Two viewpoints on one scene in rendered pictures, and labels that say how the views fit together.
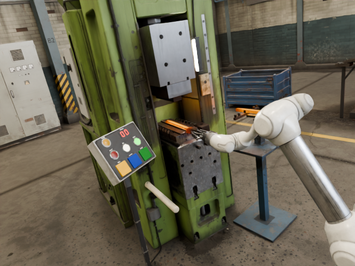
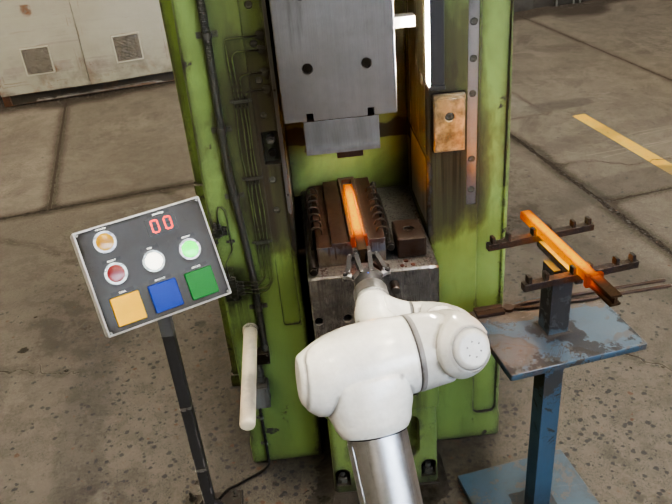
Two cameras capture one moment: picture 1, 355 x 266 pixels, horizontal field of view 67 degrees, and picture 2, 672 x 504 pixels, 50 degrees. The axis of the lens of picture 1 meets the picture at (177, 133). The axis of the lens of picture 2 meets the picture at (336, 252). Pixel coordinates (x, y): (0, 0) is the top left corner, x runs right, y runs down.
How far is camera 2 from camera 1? 93 cm
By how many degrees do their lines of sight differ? 26
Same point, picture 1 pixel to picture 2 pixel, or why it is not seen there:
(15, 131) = (157, 52)
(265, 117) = (303, 367)
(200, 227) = not seen: hidden behind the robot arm
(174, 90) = (324, 137)
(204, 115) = (434, 203)
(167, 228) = (291, 432)
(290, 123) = (361, 401)
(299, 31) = not seen: outside the picture
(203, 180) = not seen: hidden behind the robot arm
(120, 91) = (196, 108)
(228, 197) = (479, 412)
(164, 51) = (305, 34)
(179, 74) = (347, 99)
